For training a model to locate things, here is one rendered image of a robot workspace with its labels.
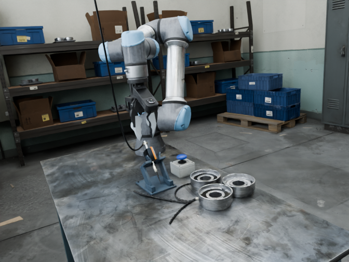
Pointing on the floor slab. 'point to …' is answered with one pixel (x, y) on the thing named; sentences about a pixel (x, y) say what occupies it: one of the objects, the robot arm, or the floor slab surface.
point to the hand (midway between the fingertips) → (146, 135)
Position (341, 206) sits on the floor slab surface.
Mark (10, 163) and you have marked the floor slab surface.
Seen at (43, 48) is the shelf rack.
